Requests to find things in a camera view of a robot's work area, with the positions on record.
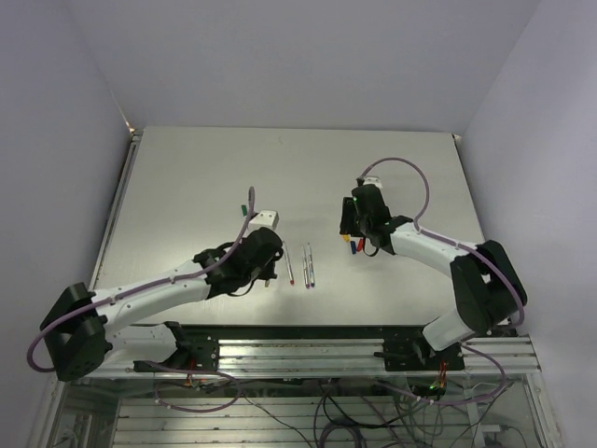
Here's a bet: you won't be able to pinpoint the blue tipped pen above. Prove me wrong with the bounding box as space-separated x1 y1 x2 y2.
306 243 316 288

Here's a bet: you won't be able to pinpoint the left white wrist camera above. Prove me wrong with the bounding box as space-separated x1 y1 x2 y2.
248 210 280 231

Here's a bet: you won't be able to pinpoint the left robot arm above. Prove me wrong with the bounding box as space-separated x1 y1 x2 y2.
40 228 284 383

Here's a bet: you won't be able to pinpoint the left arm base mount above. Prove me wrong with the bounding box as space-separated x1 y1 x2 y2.
132 321 220 373

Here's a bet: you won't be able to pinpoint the aluminium frame rail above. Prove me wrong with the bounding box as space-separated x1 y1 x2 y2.
92 338 537 377

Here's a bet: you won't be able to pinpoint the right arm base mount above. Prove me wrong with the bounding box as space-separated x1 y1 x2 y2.
373 326 465 371

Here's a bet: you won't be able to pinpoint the red tipped pen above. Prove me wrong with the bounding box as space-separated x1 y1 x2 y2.
283 241 295 286

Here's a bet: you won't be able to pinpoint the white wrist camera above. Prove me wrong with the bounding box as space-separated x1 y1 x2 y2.
248 210 280 231
356 175 382 189

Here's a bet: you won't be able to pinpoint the purple tipped pen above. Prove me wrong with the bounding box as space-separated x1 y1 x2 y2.
301 245 311 289

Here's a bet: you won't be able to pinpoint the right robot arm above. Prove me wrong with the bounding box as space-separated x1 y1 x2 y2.
340 184 528 370

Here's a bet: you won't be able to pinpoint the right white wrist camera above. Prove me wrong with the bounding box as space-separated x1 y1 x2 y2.
356 175 382 189

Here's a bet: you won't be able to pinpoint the loose cables under table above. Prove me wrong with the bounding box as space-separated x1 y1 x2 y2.
148 371 514 448

